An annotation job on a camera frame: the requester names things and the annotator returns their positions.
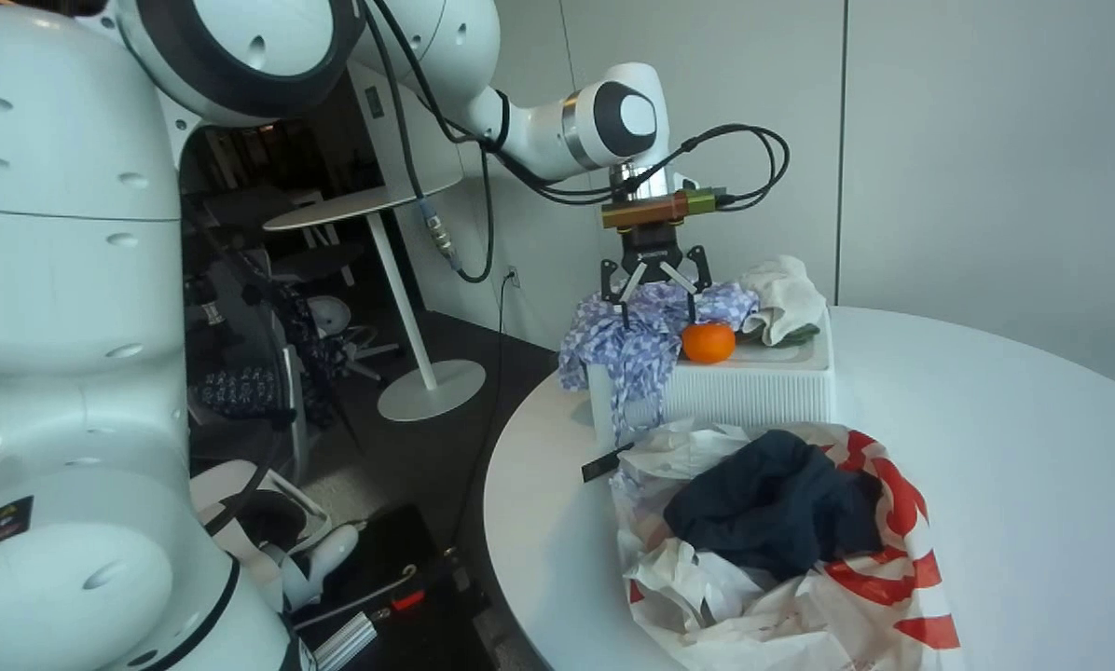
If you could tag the cream white crumpled cloth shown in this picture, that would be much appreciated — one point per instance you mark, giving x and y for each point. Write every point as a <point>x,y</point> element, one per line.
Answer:
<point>783,301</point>

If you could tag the small white round side table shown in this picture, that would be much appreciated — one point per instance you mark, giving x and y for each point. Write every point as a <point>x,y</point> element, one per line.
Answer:
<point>427,391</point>

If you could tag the white plastic box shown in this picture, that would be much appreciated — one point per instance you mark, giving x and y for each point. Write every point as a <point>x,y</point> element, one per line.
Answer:
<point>765,385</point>

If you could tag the green brown wrist camera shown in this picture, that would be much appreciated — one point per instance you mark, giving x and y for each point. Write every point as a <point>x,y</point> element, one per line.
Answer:
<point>660,205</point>

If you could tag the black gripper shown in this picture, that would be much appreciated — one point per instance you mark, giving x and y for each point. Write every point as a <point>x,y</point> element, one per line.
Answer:
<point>660,247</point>

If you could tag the navy blue cloth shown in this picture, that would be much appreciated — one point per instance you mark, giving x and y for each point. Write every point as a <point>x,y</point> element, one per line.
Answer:
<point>765,503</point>

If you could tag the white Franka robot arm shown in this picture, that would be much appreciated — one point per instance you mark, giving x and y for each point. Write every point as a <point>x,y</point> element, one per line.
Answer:
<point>72,309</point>

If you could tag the white red plastic bag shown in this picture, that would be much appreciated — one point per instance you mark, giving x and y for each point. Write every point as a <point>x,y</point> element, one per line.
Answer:
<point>729,620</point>

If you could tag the dark cluttered desk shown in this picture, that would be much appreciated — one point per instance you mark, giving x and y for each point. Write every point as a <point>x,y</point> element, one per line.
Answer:
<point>257,235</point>

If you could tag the black flat strip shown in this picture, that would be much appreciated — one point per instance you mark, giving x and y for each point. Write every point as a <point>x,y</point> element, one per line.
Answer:
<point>615,460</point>

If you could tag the white black round device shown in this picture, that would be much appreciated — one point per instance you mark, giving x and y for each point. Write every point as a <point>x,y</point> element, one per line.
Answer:
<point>257,514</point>

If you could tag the white striped power strip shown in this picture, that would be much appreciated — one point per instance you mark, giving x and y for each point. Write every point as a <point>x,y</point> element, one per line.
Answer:
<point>344,642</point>

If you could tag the purple white checkered cloth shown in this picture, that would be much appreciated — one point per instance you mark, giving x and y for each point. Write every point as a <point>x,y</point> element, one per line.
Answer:
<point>631,342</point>

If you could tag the orange fruit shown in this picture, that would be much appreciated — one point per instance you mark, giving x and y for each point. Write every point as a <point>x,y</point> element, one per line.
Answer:
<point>707,343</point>

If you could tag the black office chair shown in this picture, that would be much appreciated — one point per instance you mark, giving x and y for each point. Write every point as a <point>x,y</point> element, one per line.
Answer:
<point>242,321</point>

